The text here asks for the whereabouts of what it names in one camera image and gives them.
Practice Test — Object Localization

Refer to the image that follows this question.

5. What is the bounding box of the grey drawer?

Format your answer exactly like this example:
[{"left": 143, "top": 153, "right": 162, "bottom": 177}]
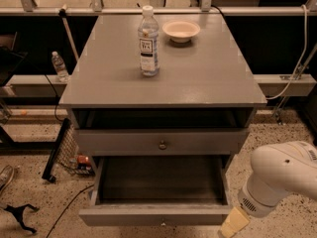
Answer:
[
  {"left": 73, "top": 129, "right": 249, "bottom": 156},
  {"left": 79, "top": 156, "right": 233, "bottom": 226}
]

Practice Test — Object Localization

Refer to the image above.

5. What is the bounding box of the clear water bottle on floor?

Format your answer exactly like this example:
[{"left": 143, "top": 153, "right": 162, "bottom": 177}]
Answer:
[{"left": 52, "top": 52, "right": 69, "bottom": 82}]

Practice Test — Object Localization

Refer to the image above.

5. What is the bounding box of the orange can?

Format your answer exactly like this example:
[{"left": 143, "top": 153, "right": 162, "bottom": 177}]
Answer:
[{"left": 77, "top": 155, "right": 91, "bottom": 170}]

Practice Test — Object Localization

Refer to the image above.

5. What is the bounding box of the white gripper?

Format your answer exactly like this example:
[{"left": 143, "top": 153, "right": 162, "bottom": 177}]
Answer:
[{"left": 220, "top": 183, "right": 284, "bottom": 238}]

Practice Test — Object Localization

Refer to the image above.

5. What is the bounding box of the black wire mesh basket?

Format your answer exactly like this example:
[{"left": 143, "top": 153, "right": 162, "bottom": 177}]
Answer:
[{"left": 56, "top": 125, "right": 94, "bottom": 176}]

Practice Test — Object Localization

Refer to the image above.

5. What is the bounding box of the white cable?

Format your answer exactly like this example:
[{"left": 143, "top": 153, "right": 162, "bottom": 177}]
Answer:
[{"left": 265, "top": 3, "right": 309, "bottom": 101}]

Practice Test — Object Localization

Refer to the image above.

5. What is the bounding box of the white paper bowl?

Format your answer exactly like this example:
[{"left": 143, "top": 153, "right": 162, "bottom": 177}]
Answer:
[{"left": 162, "top": 20, "right": 200, "bottom": 43}]

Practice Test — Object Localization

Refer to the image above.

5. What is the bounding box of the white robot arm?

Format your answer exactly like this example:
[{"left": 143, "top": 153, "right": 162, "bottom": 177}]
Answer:
[{"left": 219, "top": 141, "right": 317, "bottom": 238}]

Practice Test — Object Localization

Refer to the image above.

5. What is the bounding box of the black tripod stand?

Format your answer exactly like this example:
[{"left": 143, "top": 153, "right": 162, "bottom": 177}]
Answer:
[{"left": 2, "top": 204, "right": 39, "bottom": 234}]

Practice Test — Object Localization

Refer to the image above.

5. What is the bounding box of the black floor cable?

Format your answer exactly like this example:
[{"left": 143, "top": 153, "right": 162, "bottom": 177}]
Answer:
[{"left": 45, "top": 183, "right": 95, "bottom": 238}]

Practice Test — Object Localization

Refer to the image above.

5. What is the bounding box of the clear tea bottle white cap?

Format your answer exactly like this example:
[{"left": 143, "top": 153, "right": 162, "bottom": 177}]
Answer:
[{"left": 138, "top": 5, "right": 159, "bottom": 76}]

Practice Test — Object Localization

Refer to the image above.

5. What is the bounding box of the wooden stick black tip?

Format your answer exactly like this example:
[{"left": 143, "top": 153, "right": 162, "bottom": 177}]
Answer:
[{"left": 58, "top": 4, "right": 79, "bottom": 60}]

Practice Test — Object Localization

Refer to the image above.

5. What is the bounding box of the grey top drawer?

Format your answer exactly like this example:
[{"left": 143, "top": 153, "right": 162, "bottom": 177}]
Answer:
[{"left": 73, "top": 129, "right": 249, "bottom": 156}]

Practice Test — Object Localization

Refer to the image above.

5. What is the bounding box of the aluminium frame rail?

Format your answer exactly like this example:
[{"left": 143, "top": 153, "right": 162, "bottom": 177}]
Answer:
[{"left": 0, "top": 0, "right": 317, "bottom": 18}]

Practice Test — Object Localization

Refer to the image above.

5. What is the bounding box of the grey wooden drawer cabinet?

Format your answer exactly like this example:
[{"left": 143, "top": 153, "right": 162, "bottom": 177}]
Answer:
[{"left": 58, "top": 13, "right": 267, "bottom": 171}]

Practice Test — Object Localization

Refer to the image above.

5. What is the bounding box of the grey sneaker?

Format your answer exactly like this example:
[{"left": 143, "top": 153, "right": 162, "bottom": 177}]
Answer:
[{"left": 0, "top": 165, "right": 15, "bottom": 194}]

